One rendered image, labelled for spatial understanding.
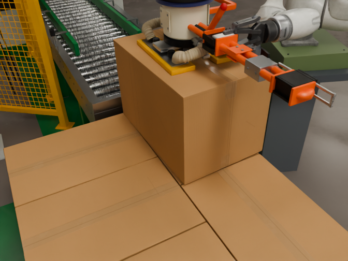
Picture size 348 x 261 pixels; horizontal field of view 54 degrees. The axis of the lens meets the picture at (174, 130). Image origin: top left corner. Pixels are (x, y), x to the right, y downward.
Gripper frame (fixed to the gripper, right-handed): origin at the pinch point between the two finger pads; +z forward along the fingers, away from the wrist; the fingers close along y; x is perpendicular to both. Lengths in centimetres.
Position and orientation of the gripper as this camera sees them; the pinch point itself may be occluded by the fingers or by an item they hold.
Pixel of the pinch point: (222, 42)
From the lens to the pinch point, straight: 118.2
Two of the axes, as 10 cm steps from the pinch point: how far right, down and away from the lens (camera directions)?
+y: 0.2, 8.0, 6.0
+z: -8.8, 3.0, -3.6
